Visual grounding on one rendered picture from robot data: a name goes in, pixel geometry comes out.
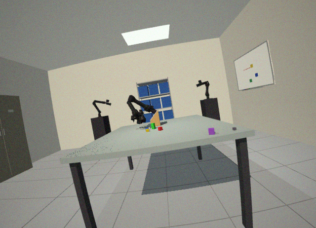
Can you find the purple block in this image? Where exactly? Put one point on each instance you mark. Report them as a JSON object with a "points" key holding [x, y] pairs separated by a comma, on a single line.
{"points": [[211, 131]]}

